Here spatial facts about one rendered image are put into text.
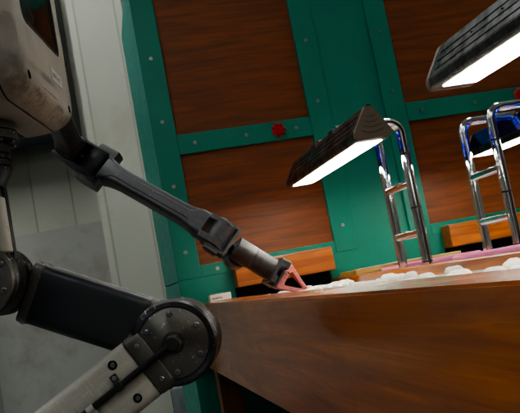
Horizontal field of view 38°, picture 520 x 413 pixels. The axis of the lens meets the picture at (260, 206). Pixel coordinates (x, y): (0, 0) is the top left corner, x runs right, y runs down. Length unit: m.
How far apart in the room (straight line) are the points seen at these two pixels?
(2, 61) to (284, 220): 1.36
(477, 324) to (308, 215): 1.79
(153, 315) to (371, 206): 1.37
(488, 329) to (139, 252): 3.59
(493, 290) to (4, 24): 0.81
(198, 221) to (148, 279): 2.28
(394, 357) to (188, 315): 0.45
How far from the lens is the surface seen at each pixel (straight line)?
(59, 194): 4.48
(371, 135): 1.58
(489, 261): 1.43
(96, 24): 4.37
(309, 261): 2.25
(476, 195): 2.07
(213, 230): 1.80
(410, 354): 0.71
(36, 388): 4.51
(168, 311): 1.13
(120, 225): 4.12
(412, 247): 2.42
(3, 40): 1.14
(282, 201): 2.32
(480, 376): 0.59
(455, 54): 1.17
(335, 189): 2.36
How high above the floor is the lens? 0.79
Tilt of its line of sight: 6 degrees up
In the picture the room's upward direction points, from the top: 11 degrees counter-clockwise
